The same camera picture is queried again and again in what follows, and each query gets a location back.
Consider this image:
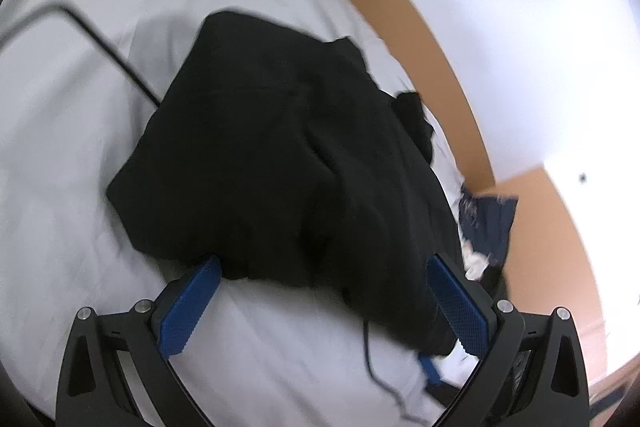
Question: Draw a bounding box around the navy patterned garment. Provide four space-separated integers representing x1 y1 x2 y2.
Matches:
459 186 518 268

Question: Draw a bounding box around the cream white garment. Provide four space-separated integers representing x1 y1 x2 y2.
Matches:
461 239 490 281

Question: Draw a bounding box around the black coat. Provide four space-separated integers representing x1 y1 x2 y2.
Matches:
106 11 461 355

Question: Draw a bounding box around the black cable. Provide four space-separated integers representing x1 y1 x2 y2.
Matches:
0 0 164 105

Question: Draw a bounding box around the wooden bed frame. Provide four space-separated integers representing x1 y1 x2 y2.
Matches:
308 0 632 388

